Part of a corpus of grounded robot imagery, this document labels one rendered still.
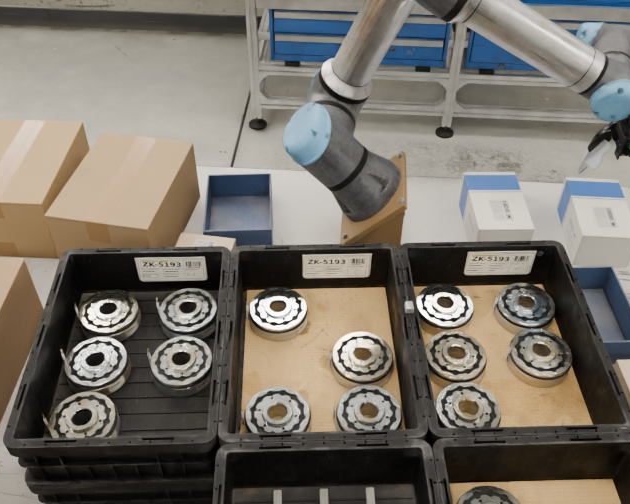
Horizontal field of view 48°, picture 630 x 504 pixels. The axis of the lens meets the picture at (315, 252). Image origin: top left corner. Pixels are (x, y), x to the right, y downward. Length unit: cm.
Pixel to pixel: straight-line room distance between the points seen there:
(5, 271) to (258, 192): 62
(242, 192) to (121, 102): 183
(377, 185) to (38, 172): 73
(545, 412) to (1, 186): 117
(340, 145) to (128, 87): 228
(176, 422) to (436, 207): 86
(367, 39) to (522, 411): 73
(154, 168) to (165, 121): 173
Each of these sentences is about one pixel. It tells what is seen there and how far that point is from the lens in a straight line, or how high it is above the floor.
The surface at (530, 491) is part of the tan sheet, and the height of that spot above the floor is 83.
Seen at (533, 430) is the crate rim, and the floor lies 93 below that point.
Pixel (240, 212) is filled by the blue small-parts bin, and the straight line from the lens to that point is 170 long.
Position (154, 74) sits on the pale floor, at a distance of 369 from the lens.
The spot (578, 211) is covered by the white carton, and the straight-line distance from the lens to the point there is 167.
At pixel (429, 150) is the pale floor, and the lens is 313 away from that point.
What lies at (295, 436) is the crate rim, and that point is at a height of 93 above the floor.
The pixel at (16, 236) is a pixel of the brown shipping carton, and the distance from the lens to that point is 167.
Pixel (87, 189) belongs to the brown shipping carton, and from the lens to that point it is 158.
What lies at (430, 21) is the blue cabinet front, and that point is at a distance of 296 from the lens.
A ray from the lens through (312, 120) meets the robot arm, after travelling 142.
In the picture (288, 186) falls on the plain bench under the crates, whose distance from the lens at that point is 178.
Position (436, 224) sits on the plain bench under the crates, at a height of 70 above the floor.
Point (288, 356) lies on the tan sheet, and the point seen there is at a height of 83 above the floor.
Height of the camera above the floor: 181
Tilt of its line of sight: 44 degrees down
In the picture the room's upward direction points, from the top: 1 degrees clockwise
